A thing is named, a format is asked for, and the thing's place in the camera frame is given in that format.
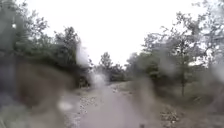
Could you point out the grey paved path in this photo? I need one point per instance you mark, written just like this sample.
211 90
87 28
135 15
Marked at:
108 113

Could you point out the row of trees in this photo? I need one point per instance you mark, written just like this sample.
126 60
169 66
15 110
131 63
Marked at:
65 45
180 50

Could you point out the gravel verge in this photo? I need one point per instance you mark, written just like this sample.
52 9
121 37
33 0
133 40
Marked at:
80 103
173 115

